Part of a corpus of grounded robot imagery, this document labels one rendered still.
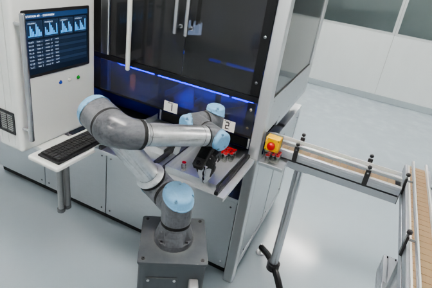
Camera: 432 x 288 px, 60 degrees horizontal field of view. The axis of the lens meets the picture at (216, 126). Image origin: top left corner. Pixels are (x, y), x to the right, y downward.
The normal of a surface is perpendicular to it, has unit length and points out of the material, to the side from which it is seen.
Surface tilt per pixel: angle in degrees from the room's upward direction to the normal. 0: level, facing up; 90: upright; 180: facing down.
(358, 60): 90
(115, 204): 90
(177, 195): 7
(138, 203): 90
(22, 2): 90
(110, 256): 0
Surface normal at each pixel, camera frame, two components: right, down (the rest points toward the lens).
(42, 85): 0.88, 0.30
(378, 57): -0.42, 0.33
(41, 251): 0.14, -0.89
